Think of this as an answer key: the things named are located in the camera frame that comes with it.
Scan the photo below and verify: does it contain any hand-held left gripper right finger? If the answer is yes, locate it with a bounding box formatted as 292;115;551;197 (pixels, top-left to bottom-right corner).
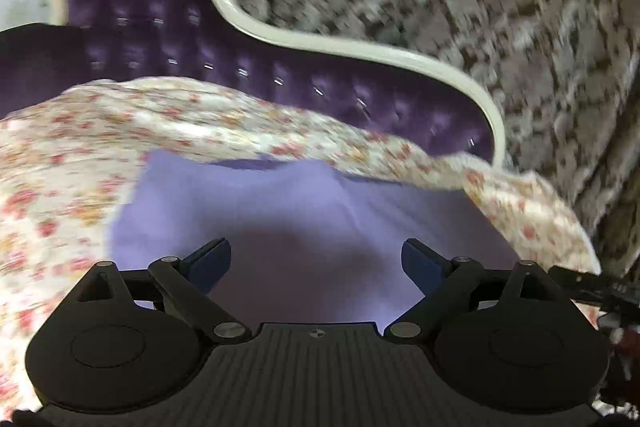
384;238;552;339

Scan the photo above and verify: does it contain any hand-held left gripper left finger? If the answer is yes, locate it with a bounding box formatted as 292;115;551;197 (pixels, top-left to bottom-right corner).
75;237;253;344

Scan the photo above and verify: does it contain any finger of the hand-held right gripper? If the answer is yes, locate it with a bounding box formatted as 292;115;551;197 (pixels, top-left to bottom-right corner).
549;266;640;309

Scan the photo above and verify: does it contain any lavender cloth garment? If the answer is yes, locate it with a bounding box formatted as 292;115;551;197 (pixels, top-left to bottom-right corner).
107;151;519;326

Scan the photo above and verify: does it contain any floral bed sheet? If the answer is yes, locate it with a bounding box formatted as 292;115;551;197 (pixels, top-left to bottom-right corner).
0;77;604;408

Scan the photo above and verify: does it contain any purple tufted headboard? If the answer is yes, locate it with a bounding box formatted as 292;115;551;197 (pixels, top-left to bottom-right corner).
46;0;507;168

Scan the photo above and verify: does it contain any dark purple pillow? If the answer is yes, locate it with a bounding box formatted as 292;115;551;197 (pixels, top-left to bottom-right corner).
0;23;97;118

